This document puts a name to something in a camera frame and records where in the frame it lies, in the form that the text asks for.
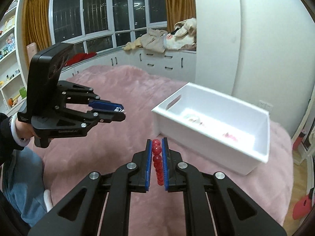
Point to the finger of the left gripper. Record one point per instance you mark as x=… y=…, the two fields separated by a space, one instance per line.
x=102 y=105
x=105 y=117

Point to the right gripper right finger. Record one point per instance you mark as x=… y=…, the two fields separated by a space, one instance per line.
x=180 y=176

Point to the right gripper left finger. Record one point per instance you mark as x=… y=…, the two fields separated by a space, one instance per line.
x=117 y=187

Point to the silver sparkly flower earring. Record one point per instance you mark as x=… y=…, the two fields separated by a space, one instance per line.
x=118 y=109

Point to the dark sleeve left forearm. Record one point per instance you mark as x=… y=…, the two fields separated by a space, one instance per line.
x=7 y=141

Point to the person's left hand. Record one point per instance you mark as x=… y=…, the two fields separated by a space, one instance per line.
x=24 y=130

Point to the white bookshelf with toys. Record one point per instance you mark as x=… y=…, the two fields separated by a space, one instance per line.
x=13 y=60

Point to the pink chair back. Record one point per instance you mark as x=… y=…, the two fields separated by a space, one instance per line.
x=31 y=50

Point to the red cloth on cabinet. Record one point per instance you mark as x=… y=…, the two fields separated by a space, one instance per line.
x=80 y=57

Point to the mustard curtain left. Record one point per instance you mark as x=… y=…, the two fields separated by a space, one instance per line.
x=35 y=25

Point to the mustard curtain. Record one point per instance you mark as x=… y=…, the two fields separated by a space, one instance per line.
x=35 y=25
x=179 y=10

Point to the white plastic storage bin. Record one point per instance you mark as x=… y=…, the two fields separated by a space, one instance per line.
x=217 y=126

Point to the person's blue jeans leg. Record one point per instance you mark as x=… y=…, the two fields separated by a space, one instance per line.
x=23 y=186

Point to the large window with frames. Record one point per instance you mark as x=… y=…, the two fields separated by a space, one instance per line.
x=100 y=25

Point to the white window-seat cabinet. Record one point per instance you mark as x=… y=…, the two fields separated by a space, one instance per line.
x=179 y=65

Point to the pile of beige clothes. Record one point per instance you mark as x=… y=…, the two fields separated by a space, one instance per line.
x=183 y=37

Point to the mustard curtain centre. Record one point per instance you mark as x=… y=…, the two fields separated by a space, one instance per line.
x=179 y=10

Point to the red pink item on floor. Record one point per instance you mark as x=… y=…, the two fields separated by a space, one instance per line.
x=302 y=207

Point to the white-framed standing mirror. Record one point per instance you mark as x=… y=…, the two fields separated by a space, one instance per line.
x=303 y=146

